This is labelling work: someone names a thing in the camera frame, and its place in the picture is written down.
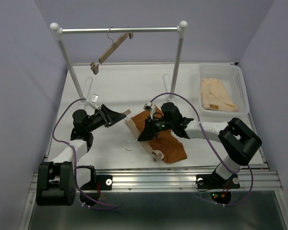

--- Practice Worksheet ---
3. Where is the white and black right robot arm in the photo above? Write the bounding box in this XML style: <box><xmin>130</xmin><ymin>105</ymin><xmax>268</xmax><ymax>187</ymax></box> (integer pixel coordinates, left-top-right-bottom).
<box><xmin>137</xmin><ymin>103</ymin><xmax>262</xmax><ymax>187</ymax></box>

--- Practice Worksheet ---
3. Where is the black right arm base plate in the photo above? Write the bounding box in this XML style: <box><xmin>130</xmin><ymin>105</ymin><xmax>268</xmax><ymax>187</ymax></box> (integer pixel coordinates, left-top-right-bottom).
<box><xmin>196</xmin><ymin>173</ymin><xmax>240</xmax><ymax>190</ymax></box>

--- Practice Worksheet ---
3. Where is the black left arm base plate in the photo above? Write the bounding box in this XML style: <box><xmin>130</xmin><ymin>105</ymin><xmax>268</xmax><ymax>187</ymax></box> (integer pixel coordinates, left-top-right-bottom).
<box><xmin>81</xmin><ymin>175</ymin><xmax>113</xmax><ymax>191</ymax></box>

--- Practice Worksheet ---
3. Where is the beige underwear in basket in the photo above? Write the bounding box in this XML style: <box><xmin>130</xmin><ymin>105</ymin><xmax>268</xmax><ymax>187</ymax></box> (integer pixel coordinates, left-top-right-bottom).
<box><xmin>201</xmin><ymin>78</ymin><xmax>238</xmax><ymax>112</ymax></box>

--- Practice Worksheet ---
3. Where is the aluminium mounting rail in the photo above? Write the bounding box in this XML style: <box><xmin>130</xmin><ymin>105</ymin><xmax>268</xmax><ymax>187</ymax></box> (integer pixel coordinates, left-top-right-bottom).
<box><xmin>31</xmin><ymin>167</ymin><xmax>284</xmax><ymax>194</ymax></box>

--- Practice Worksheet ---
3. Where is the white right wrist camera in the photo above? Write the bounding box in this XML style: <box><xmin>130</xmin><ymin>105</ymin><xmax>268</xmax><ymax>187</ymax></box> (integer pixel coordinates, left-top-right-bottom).
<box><xmin>144</xmin><ymin>102</ymin><xmax>156</xmax><ymax>118</ymax></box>

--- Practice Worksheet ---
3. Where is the white plastic basket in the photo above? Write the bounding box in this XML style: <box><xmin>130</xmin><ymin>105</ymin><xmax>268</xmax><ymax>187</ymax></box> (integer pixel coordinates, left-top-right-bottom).
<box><xmin>198</xmin><ymin>63</ymin><xmax>250</xmax><ymax>117</ymax></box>

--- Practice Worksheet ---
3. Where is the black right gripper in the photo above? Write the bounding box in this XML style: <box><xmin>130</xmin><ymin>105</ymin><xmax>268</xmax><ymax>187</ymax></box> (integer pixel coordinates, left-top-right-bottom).
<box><xmin>137</xmin><ymin>115</ymin><xmax>174</xmax><ymax>142</ymax></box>

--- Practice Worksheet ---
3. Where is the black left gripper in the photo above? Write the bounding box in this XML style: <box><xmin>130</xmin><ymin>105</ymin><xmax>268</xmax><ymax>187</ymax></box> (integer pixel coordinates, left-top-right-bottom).
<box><xmin>85</xmin><ymin>104</ymin><xmax>126</xmax><ymax>132</ymax></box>

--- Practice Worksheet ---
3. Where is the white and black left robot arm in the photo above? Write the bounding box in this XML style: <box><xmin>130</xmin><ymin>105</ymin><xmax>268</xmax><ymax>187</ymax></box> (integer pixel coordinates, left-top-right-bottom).
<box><xmin>36</xmin><ymin>105</ymin><xmax>130</xmax><ymax>210</ymax></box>

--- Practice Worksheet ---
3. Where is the brown boxer underwear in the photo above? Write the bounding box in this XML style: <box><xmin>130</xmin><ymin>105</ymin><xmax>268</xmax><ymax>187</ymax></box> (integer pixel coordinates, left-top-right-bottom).
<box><xmin>131</xmin><ymin>111</ymin><xmax>187</xmax><ymax>164</ymax></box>

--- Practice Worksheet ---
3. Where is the wooden clip hanger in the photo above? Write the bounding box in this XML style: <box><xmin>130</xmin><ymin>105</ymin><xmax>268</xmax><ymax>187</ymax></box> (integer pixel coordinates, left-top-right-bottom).
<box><xmin>124</xmin><ymin>118</ymin><xmax>165</xmax><ymax>162</ymax></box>
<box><xmin>90</xmin><ymin>27</ymin><xmax>134</xmax><ymax>75</ymax></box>

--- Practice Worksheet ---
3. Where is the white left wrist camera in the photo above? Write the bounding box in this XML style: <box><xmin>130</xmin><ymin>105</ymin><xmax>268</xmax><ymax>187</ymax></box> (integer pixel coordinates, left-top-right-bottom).
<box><xmin>85</xmin><ymin>94</ymin><xmax>98</xmax><ymax>110</ymax></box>

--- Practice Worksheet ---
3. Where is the white metal clothes rack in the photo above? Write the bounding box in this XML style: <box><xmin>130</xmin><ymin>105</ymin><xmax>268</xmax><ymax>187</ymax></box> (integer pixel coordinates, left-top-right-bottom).
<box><xmin>49</xmin><ymin>20</ymin><xmax>189</xmax><ymax>106</ymax></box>

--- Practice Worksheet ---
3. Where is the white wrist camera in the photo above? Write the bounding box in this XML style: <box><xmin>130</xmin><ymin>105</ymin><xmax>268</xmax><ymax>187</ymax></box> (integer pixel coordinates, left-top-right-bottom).
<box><xmin>85</xmin><ymin>94</ymin><xmax>98</xmax><ymax>110</ymax></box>
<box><xmin>144</xmin><ymin>102</ymin><xmax>156</xmax><ymax>118</ymax></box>

